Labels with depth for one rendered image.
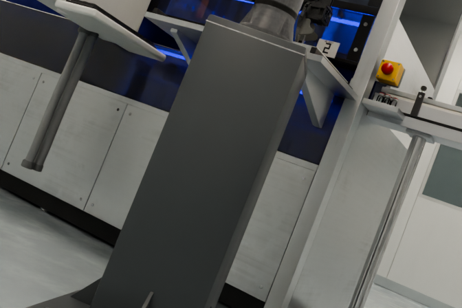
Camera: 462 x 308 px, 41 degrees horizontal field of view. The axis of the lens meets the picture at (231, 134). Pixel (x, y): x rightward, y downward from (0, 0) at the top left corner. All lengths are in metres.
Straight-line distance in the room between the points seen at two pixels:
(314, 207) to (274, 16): 0.85
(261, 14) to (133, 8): 1.15
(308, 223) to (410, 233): 4.65
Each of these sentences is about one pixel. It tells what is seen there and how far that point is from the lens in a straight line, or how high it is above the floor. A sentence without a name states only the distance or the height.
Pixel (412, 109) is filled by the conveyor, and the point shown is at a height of 0.91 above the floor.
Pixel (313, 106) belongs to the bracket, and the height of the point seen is 0.77.
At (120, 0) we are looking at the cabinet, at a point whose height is 0.94.
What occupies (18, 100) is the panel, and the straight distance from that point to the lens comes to 3.08.
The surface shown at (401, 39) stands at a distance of 2.45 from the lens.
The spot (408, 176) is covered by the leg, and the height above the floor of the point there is 0.68.
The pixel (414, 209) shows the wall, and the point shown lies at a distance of 6.79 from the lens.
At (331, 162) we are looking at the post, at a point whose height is 0.63.
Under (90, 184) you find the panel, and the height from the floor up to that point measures 0.20.
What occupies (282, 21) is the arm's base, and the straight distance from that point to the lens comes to 1.55.
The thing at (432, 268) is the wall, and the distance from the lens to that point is 6.71.
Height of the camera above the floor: 0.44
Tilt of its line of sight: 4 degrees up
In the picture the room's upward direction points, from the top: 22 degrees clockwise
